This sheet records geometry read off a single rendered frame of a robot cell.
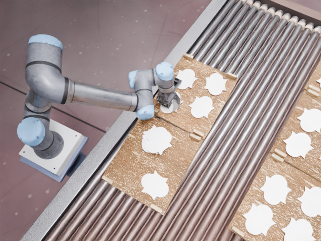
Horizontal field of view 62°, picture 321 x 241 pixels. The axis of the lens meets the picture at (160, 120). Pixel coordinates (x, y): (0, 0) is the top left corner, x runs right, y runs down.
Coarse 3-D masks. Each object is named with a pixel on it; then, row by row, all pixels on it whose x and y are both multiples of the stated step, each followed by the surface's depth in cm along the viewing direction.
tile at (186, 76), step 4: (180, 72) 151; (184, 72) 151; (188, 72) 151; (192, 72) 150; (180, 76) 150; (184, 76) 150; (188, 76) 150; (192, 76) 149; (184, 80) 149; (188, 80) 148; (192, 80) 148; (184, 84) 148; (188, 84) 147; (192, 84) 147; (180, 88) 147; (184, 88) 146
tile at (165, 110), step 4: (176, 92) 146; (180, 96) 145; (172, 100) 144; (172, 104) 143; (160, 108) 143; (164, 108) 142; (172, 108) 142; (164, 112) 141; (168, 112) 141; (176, 112) 142
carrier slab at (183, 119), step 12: (180, 60) 155; (204, 72) 151; (216, 72) 151; (204, 84) 148; (228, 84) 147; (156, 96) 147; (192, 96) 145; (216, 96) 145; (228, 96) 144; (156, 108) 144; (180, 108) 143; (216, 108) 142; (168, 120) 141; (180, 120) 140; (192, 120) 140; (204, 120) 139; (192, 132) 137; (204, 132) 137
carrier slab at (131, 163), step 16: (144, 128) 140; (176, 128) 139; (128, 144) 137; (176, 144) 135; (192, 144) 134; (112, 160) 134; (128, 160) 133; (144, 160) 133; (160, 160) 132; (176, 160) 132; (192, 160) 131; (112, 176) 130; (128, 176) 130; (176, 176) 129; (128, 192) 127; (160, 208) 123
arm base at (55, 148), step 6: (54, 132) 137; (54, 138) 133; (60, 138) 139; (54, 144) 133; (60, 144) 137; (36, 150) 129; (42, 150) 129; (48, 150) 132; (54, 150) 134; (60, 150) 137; (42, 156) 134; (48, 156) 136; (54, 156) 137
